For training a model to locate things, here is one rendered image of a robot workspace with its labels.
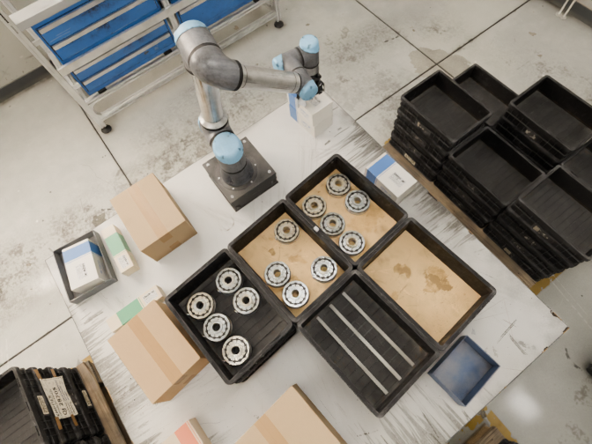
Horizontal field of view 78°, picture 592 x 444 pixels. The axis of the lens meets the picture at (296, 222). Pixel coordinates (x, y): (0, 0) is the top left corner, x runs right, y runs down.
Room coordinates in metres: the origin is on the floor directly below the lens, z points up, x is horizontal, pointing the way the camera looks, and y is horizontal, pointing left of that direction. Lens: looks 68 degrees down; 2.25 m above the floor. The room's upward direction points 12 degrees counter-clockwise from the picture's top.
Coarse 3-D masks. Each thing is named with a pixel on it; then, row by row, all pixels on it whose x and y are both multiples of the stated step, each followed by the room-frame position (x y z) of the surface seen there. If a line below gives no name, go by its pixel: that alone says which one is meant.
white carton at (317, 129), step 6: (288, 102) 1.24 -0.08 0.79; (288, 108) 1.23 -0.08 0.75; (294, 108) 1.19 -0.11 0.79; (294, 114) 1.19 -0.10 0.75; (300, 120) 1.15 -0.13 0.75; (324, 120) 1.10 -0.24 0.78; (330, 120) 1.12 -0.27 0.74; (306, 126) 1.12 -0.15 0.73; (318, 126) 1.08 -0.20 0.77; (324, 126) 1.10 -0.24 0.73; (312, 132) 1.08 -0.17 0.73; (318, 132) 1.07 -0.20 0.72
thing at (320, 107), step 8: (288, 96) 1.23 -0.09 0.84; (296, 96) 1.19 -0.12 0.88; (320, 96) 1.16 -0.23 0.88; (296, 104) 1.17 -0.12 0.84; (312, 104) 1.12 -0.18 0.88; (320, 104) 1.11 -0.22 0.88; (328, 104) 1.10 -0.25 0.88; (304, 112) 1.12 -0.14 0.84; (312, 112) 1.08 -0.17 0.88; (320, 112) 1.08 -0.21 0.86; (328, 112) 1.10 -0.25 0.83; (312, 120) 1.06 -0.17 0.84; (320, 120) 1.08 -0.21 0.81
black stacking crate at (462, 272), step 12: (408, 228) 0.45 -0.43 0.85; (420, 240) 0.39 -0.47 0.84; (432, 240) 0.36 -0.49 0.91; (432, 252) 0.34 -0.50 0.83; (444, 252) 0.31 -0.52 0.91; (456, 264) 0.26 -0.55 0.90; (468, 276) 0.21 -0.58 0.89; (480, 288) 0.16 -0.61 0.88; (480, 300) 0.12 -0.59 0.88; (468, 312) 0.09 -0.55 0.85; (456, 324) 0.06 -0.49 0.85; (444, 336) 0.03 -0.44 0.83
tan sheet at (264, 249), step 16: (272, 224) 0.60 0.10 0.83; (256, 240) 0.54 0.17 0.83; (272, 240) 0.52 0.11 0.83; (304, 240) 0.49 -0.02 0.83; (256, 256) 0.47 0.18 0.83; (272, 256) 0.45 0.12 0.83; (288, 256) 0.44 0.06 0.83; (304, 256) 0.43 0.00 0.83; (256, 272) 0.40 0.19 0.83; (304, 272) 0.36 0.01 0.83; (272, 288) 0.33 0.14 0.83; (320, 288) 0.29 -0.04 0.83
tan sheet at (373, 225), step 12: (324, 180) 0.75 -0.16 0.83; (312, 192) 0.70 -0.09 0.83; (324, 192) 0.69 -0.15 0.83; (300, 204) 0.66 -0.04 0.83; (336, 204) 0.62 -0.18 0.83; (372, 204) 0.59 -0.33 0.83; (348, 216) 0.56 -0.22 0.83; (360, 216) 0.55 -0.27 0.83; (372, 216) 0.54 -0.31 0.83; (384, 216) 0.53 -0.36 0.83; (348, 228) 0.51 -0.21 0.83; (360, 228) 0.50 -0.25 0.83; (372, 228) 0.49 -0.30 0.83; (384, 228) 0.48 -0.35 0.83; (336, 240) 0.47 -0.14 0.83; (372, 240) 0.44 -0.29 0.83
